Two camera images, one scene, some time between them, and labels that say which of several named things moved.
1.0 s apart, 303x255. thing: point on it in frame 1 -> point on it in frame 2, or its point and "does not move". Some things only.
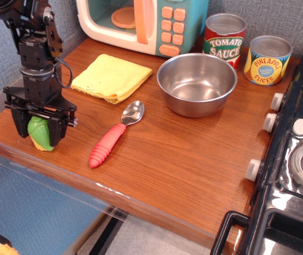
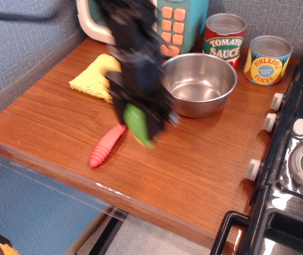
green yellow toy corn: x=38 y=128 -> x=135 y=119
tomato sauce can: x=224 y=33 does not move
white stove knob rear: x=276 y=101 does not move
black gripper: x=42 y=94 -> x=137 y=76
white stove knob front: x=252 y=169 does not move
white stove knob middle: x=269 y=121 does not move
